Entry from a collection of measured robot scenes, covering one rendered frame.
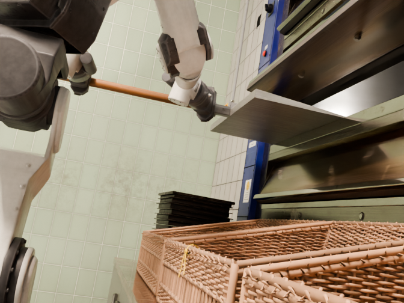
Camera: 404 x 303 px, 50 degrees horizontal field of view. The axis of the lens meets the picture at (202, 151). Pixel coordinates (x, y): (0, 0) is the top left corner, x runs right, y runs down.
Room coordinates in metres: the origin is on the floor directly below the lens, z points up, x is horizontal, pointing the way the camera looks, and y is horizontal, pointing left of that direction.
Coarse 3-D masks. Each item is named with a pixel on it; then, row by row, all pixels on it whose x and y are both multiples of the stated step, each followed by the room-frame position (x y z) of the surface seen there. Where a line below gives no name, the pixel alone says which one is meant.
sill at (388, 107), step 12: (372, 108) 1.16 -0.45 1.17; (384, 108) 1.11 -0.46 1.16; (396, 108) 1.06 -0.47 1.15; (336, 120) 1.35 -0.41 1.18; (348, 120) 1.28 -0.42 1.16; (360, 120) 1.22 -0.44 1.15; (312, 132) 1.50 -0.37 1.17; (324, 132) 1.42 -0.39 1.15; (276, 144) 1.81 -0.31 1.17; (288, 144) 1.69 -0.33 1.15
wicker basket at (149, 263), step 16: (208, 224) 1.78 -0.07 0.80; (224, 224) 1.79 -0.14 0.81; (240, 224) 1.80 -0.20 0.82; (256, 224) 1.82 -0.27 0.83; (272, 224) 1.66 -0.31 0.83; (288, 224) 1.54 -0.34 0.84; (144, 240) 1.65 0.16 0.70; (160, 240) 1.24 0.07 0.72; (144, 256) 1.58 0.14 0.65; (160, 256) 1.25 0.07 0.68; (144, 272) 1.50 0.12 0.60
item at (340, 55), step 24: (360, 0) 1.01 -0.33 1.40; (384, 0) 0.98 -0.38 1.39; (336, 24) 1.15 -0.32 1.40; (360, 24) 1.11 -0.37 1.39; (384, 24) 1.07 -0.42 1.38; (312, 48) 1.31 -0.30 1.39; (336, 48) 1.27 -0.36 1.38; (360, 48) 1.22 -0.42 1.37; (384, 48) 1.18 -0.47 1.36; (264, 72) 1.65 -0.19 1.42; (288, 72) 1.53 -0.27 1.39; (312, 72) 1.47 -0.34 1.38; (336, 72) 1.41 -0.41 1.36; (288, 96) 1.74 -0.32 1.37
